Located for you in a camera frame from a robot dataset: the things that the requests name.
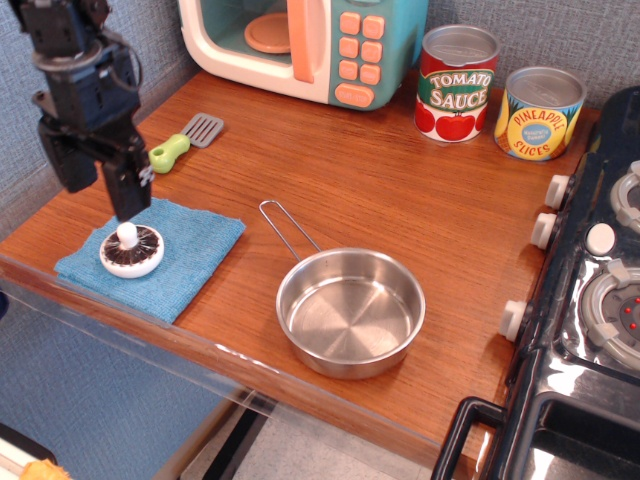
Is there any white stove knob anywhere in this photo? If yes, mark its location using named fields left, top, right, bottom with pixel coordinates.
left=530, top=213, right=557, bottom=250
left=545, top=175, right=571, bottom=210
left=499, top=300, right=527, bottom=342

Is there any orange fuzzy object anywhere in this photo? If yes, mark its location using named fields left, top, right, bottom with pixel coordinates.
left=19, top=459, right=71, bottom=480

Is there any pineapple slices can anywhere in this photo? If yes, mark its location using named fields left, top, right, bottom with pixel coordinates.
left=494, top=66, right=587, bottom=162

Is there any white round stove button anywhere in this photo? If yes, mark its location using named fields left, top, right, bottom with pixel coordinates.
left=585, top=223, right=616, bottom=256

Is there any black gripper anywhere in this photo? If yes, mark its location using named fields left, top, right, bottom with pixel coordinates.
left=32, top=39, right=154, bottom=222

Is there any grey stove burner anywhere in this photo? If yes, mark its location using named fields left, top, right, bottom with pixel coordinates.
left=610, top=160, right=640, bottom=234
left=580, top=259, right=639, bottom=371

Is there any grey stove burner front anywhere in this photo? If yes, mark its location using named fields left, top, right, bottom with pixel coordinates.
left=580, top=259, right=639, bottom=371

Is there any green handled grey spatula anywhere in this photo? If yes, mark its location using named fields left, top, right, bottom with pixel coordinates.
left=149, top=113, right=224, bottom=174

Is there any white stove knob top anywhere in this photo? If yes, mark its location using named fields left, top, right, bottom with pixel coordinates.
left=545, top=175, right=571, bottom=210

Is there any orange microwave turntable plate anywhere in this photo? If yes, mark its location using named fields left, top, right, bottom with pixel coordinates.
left=244, top=12, right=291, bottom=54

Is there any grey stove burner back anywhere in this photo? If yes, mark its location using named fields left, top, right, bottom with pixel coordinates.
left=610, top=160, right=640, bottom=234

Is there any white toy mushroom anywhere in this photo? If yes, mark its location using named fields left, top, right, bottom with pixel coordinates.
left=99, top=222, right=165, bottom=279

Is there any teal toy microwave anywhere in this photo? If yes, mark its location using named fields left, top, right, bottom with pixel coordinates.
left=178, top=1, right=429, bottom=111

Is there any tomato sauce can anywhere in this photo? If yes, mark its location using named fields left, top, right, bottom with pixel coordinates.
left=414, top=24, right=501, bottom=143

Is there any silver pot with handle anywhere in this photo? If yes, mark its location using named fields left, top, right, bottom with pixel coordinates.
left=258, top=199, right=427, bottom=381

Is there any black toy stove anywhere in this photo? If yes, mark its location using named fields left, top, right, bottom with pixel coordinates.
left=432, top=87, right=639, bottom=479

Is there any white stove knob bottom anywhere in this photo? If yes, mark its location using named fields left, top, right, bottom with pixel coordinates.
left=499, top=300, right=527, bottom=342

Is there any blue folded cloth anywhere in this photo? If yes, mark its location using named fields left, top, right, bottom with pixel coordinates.
left=54, top=199, right=245, bottom=324

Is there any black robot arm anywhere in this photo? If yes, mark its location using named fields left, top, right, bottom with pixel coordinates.
left=11, top=1, right=154, bottom=221

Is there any white stove knob middle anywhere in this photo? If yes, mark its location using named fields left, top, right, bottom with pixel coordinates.
left=530, top=213, right=557, bottom=250

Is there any clear acrylic table guard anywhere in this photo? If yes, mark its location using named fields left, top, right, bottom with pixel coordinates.
left=1, top=259, right=431, bottom=479

